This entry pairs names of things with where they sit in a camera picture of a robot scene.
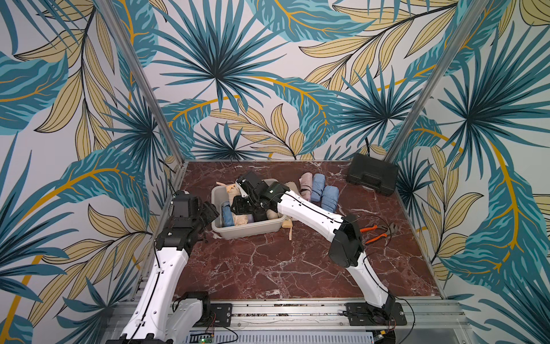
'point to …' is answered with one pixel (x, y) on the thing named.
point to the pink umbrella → (306, 185)
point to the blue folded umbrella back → (319, 183)
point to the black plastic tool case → (374, 173)
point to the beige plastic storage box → (219, 193)
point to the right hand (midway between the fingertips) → (233, 207)
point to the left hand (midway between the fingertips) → (210, 213)
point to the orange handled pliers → (392, 228)
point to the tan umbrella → (234, 192)
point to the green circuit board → (205, 340)
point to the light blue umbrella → (227, 219)
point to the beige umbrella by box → (292, 185)
